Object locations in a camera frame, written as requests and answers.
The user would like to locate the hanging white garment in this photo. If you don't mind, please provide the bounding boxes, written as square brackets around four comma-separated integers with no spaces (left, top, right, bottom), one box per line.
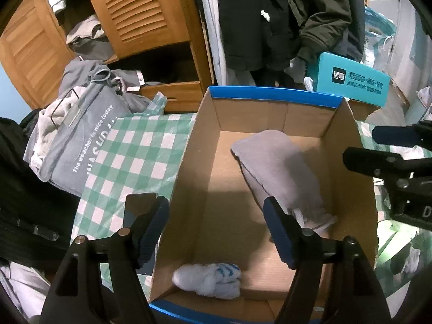
[198,0,227,86]

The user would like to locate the wooden wardrobe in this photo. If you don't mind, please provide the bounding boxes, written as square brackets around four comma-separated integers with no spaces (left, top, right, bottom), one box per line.
[0,0,215,113]

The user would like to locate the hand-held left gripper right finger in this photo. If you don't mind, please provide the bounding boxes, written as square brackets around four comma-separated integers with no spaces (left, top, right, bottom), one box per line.
[262,196,394,324]

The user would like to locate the white crumpled cloth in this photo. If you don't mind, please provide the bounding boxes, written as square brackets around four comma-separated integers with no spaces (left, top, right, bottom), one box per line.
[0,258,62,324]

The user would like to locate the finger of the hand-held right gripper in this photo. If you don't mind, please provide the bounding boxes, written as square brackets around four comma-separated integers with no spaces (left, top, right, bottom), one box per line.
[372,121,432,148]
[342,147,414,180]

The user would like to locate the white sock with blue print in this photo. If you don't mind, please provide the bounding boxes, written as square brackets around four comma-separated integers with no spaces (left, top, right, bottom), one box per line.
[172,262,242,299]

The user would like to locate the clear plastic bag teal trim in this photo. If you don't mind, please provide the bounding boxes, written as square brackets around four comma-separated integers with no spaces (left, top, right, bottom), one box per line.
[363,5,411,72]

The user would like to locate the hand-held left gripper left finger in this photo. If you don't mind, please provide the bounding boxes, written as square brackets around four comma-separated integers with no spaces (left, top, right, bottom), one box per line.
[40,192,171,324]

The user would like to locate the black garment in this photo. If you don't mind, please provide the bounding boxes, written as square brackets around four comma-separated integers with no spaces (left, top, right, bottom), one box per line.
[0,109,82,272]

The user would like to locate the hanging black jacket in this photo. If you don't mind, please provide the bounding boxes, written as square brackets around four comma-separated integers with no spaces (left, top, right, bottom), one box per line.
[216,0,304,76]

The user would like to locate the grey clothes on wardrobe shelf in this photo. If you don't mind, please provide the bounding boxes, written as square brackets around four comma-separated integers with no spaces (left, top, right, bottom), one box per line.
[66,14,116,62]

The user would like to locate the hanging dark olive jacket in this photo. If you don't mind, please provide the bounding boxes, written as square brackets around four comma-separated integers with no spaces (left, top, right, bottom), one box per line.
[280,0,354,72]

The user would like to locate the grey printed tote bag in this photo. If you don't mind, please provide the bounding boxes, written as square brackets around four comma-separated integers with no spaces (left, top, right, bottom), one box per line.
[25,74,130,198]

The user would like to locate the wooden wardrobe drawer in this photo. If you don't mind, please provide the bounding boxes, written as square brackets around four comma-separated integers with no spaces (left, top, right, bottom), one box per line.
[140,81,204,113]

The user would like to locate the grey soft cloth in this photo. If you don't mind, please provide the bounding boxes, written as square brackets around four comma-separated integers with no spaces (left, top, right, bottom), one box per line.
[230,129,338,234]

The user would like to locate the blue-rimmed cardboard box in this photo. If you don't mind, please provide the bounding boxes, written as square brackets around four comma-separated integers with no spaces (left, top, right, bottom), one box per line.
[148,86,380,324]

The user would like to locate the teal printed box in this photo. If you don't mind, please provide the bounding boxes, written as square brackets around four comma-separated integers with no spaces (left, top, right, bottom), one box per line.
[305,52,391,108]

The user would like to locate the beige cloth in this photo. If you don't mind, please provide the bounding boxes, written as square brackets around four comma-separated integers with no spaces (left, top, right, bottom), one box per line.
[32,86,89,164]

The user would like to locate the green checkered tablecloth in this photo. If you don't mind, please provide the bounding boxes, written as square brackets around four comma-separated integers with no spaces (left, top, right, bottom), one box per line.
[69,111,432,324]

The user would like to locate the louvered wooden wardrobe door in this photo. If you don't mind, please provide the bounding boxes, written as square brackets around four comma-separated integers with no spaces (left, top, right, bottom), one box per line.
[81,0,200,60]

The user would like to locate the grey hooded garment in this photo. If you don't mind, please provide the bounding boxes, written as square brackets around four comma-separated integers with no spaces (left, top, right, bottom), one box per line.
[59,57,163,113]

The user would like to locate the plain brown cardboard box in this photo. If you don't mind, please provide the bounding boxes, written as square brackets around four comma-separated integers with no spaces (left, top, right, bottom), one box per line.
[344,97,383,123]

